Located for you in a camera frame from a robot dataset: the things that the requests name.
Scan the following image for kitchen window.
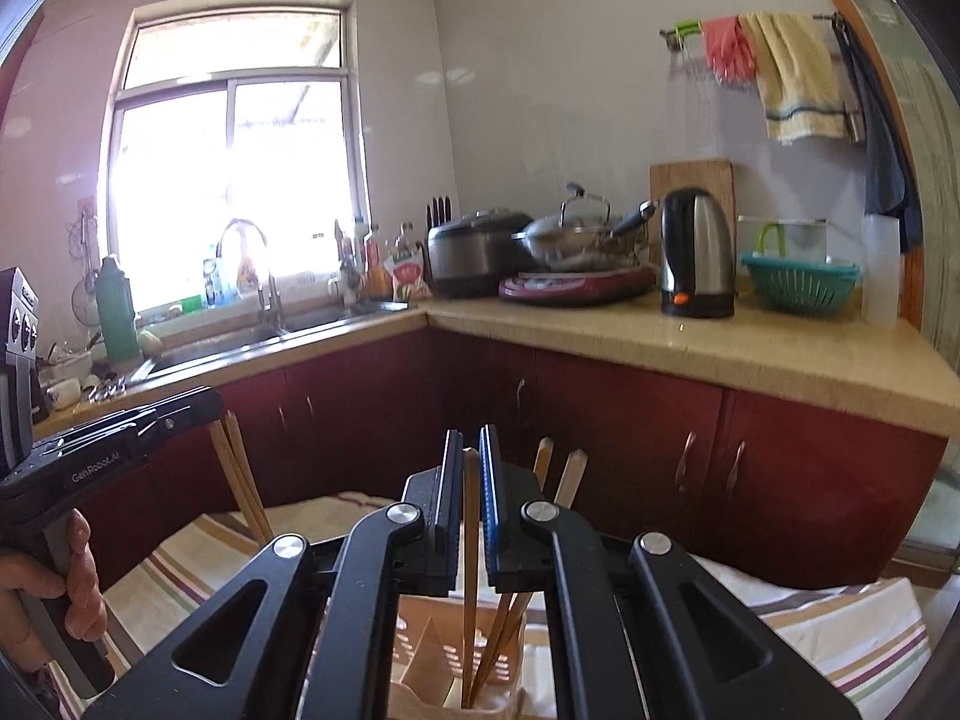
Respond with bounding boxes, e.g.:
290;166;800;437
101;0;373;317

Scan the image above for white plastic container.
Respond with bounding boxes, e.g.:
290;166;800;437
860;213;902;328

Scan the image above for striped tablecloth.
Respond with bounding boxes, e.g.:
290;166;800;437
45;491;935;720

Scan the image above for steel kitchen sink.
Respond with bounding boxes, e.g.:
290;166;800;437
130;299;410;385

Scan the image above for person's left hand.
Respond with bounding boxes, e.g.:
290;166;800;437
0;510;108;673

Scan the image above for dark rice cooker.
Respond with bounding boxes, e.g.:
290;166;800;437
427;209;538;300

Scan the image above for wooden cutting board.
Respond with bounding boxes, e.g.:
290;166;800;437
648;157;737;257

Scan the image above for kitchen counter with red cabinets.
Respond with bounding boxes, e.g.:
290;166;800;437
30;289;950;593

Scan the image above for pink rubber gloves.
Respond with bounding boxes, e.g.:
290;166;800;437
700;15;759;88

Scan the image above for small white tap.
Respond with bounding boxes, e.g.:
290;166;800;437
327;254;362;309

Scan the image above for steel electric kettle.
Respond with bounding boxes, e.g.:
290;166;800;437
658;187;738;320

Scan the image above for yellow towel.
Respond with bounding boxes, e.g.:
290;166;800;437
738;10;846;145

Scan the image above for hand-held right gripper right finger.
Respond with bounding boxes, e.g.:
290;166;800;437
478;424;863;720

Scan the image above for glass wok lid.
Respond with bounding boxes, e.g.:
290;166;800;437
520;182;613;242

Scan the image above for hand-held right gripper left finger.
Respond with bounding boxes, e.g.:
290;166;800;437
82;429;466;720

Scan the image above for red induction cooker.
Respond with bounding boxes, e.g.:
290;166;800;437
498;265;662;308

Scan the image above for red snack bag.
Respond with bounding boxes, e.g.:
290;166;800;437
382;250;435;302

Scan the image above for teal plastic colander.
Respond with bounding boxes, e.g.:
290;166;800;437
740;250;863;314

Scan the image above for beige perforated utensil holder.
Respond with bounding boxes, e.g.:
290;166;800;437
386;591;553;720

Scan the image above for green thermos flask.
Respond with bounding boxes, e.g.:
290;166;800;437
94;254;143;365

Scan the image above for dark blue cloth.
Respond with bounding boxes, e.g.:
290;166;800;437
835;13;924;254

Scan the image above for steel wok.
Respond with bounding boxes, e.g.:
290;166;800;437
513;201;662;272

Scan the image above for hanging wire strainer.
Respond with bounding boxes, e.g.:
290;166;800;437
70;213;107;329

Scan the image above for clear container with green handle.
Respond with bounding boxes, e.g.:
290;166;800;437
738;215;827;265

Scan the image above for tall curved steel faucet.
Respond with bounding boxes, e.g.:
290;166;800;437
215;218;287;332

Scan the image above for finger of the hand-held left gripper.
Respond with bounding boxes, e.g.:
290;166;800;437
112;385;226;460

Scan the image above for metal towel rack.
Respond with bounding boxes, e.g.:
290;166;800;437
659;10;865;145

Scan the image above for cooking oil bottle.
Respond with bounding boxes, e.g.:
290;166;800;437
364;223;388;299

